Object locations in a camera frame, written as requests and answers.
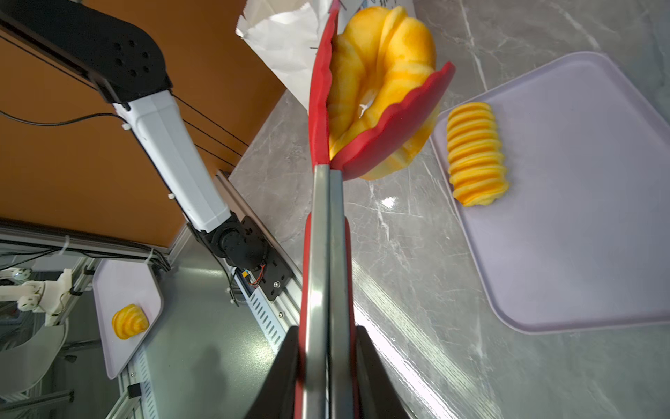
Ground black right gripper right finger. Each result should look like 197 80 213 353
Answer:
356 326 410 419

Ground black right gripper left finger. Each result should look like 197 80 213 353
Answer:
244 326 299 419

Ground red metal tongs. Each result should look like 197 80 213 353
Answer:
294 6 455 418

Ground striped long bread loaf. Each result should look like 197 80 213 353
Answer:
446 102 509 207

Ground small bundt bread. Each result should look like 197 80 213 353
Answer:
327 6 436 156

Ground white printed paper bag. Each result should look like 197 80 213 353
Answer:
236 1 416 105

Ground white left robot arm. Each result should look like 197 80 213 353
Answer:
1 1 270 271

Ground spare bread outside cell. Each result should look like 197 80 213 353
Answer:
112 304 149 340

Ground lilac serving tray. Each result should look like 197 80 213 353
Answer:
455 52 669 335

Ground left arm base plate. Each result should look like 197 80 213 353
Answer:
240 216 294 302

